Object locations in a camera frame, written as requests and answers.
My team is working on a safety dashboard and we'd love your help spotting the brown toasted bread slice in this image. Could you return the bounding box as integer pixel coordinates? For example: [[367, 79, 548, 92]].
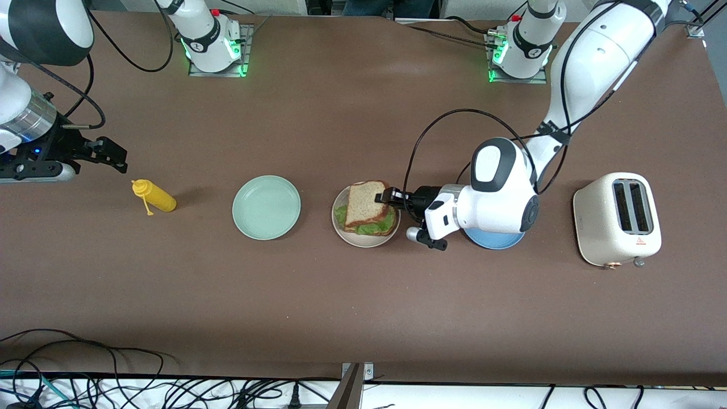
[[342, 213, 398, 237], [344, 180, 392, 228]]

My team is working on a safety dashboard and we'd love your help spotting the green lettuce leaf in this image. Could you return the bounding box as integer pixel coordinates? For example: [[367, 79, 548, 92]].
[[334, 203, 396, 236]]

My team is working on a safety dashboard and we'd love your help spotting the yellow mustard squeeze bottle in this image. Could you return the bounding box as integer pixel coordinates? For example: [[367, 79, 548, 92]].
[[131, 179, 177, 216]]

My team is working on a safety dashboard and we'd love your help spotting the beige round plate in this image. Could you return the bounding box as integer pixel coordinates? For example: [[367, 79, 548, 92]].
[[331, 182, 402, 248]]

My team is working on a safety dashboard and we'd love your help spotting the blue round plate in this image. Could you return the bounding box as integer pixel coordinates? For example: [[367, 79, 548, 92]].
[[463, 227, 526, 250]]

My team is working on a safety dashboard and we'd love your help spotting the mint green round plate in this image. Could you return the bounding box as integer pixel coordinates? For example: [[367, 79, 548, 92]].
[[232, 175, 302, 241]]

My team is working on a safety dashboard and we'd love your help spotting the white two-slot toaster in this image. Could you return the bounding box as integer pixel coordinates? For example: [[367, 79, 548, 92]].
[[573, 172, 663, 269]]

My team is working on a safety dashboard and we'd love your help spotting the person in blue jeans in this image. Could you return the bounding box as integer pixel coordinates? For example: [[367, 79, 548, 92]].
[[341, 0, 438, 18]]

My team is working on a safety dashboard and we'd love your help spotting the grey metal beam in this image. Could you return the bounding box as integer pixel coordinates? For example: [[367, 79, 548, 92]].
[[327, 362, 364, 409]]

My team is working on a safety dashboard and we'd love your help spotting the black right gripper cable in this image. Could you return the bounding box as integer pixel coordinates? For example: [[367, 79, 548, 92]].
[[0, 43, 107, 130]]

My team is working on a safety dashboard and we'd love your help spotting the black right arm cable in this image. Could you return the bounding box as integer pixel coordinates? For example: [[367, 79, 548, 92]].
[[85, 0, 174, 73]]

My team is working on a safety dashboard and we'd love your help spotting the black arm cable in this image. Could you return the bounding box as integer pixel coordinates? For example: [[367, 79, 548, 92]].
[[402, 0, 620, 197], [85, 0, 174, 73]]

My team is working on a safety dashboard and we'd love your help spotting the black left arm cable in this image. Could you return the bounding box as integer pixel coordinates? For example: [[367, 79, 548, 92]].
[[402, 0, 620, 197]]

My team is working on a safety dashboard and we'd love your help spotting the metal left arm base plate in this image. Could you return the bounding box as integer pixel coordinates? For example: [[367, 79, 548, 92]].
[[484, 31, 549, 85]]

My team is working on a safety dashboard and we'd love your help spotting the thin black table cable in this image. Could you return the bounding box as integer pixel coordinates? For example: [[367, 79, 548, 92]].
[[398, 23, 495, 49]]

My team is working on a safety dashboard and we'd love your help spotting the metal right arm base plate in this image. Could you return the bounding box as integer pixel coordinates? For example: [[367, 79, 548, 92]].
[[189, 23, 254, 78]]

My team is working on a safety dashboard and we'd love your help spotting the small metal bracket plate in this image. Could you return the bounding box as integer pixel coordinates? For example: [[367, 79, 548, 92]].
[[341, 362, 374, 382]]

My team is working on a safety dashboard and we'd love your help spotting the thick black table cable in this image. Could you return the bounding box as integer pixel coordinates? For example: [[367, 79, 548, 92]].
[[443, 15, 495, 36]]

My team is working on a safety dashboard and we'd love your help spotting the long black looped cable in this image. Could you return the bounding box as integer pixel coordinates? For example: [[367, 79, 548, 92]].
[[0, 328, 166, 409]]

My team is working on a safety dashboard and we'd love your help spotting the teal cable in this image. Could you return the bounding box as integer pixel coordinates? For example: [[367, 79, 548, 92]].
[[0, 369, 77, 409]]

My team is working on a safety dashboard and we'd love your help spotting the short aluminium frame profile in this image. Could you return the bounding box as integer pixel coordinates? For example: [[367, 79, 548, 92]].
[[684, 0, 727, 39]]

